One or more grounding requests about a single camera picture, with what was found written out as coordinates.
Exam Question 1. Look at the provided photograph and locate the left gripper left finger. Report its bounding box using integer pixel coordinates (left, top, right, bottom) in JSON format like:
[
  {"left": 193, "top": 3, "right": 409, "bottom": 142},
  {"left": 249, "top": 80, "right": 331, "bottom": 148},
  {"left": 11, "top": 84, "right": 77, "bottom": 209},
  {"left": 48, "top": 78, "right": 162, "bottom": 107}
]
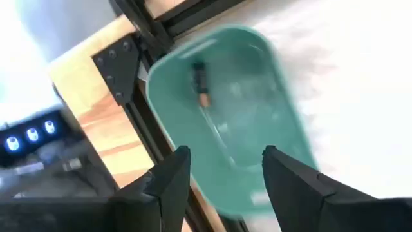
[{"left": 109, "top": 146, "right": 191, "bottom": 232}]

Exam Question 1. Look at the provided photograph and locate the teal plastic bin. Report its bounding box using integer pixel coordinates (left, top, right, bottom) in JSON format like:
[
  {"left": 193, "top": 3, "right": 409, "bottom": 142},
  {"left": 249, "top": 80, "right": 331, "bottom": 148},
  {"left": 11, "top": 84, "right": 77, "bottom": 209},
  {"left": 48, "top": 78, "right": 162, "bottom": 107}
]
[{"left": 145, "top": 24, "right": 320, "bottom": 217}]

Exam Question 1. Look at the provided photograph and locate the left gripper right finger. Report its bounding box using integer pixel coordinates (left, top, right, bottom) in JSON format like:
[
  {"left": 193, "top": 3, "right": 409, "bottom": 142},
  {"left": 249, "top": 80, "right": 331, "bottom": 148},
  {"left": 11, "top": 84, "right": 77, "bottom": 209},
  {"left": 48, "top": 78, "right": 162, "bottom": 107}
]
[{"left": 262, "top": 145, "right": 377, "bottom": 232}]

